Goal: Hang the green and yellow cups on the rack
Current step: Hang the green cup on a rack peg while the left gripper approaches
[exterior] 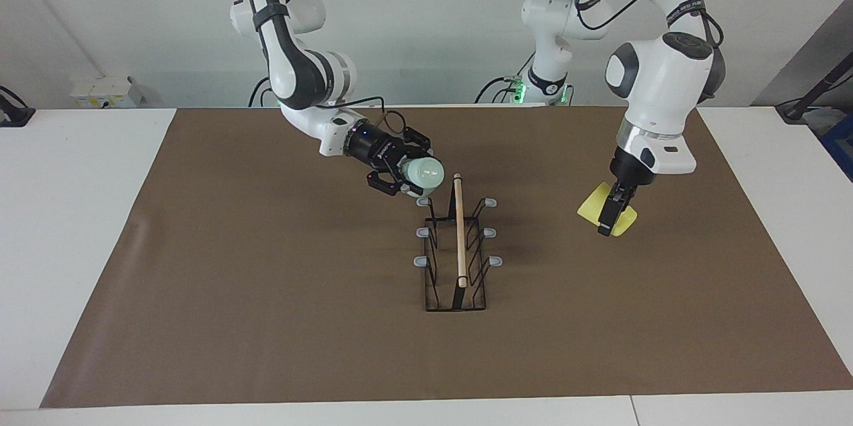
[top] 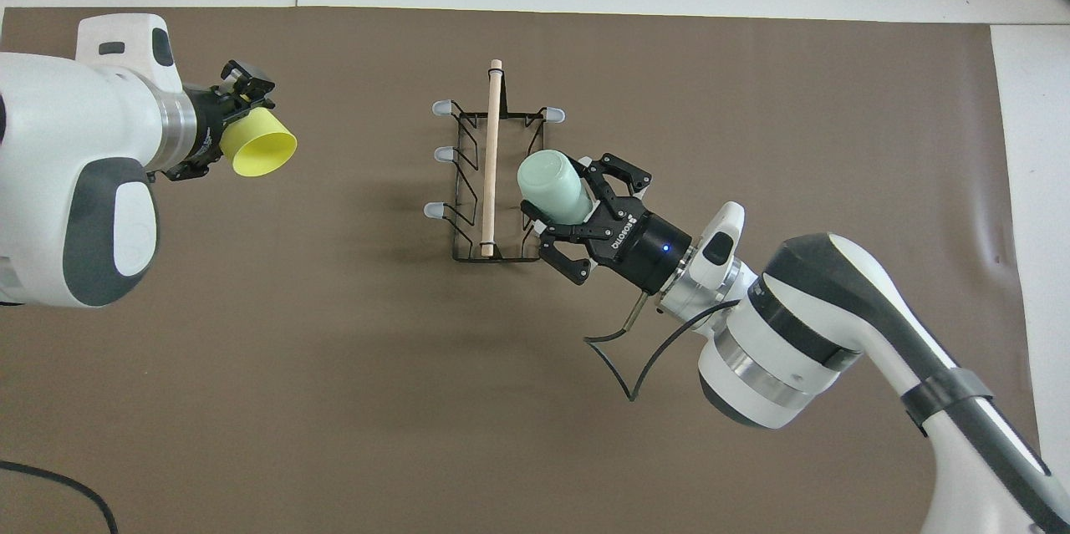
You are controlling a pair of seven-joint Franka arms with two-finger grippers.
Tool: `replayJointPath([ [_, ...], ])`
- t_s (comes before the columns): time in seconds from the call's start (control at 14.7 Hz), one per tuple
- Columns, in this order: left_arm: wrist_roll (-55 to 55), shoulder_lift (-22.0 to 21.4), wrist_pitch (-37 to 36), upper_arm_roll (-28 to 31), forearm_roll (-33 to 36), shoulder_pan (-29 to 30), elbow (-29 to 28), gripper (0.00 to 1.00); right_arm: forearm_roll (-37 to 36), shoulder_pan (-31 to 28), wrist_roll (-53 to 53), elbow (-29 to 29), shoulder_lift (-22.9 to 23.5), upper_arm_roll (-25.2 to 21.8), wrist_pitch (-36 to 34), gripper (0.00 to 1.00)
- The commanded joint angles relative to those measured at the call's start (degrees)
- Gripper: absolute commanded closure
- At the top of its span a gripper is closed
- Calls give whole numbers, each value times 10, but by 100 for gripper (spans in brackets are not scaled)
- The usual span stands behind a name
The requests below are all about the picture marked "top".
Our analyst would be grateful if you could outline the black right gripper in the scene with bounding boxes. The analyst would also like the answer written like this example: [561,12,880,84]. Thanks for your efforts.
[539,154,693,295]

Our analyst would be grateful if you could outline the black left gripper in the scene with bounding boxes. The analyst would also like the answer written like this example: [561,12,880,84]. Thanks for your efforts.
[166,59,277,182]

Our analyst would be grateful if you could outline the yellow plastic cup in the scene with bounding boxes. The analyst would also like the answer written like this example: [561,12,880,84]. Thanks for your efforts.
[220,106,298,177]

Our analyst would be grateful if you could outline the light green plastic cup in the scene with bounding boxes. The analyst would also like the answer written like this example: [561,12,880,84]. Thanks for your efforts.
[517,150,596,226]

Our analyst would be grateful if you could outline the brown table mat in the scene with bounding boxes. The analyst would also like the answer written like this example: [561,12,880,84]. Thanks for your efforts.
[0,6,1050,534]

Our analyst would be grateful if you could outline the black wire cup rack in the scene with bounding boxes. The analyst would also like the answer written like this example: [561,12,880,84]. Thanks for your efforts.
[424,59,567,264]

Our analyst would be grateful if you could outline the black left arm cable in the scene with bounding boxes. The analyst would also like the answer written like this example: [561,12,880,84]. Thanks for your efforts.
[0,460,118,534]

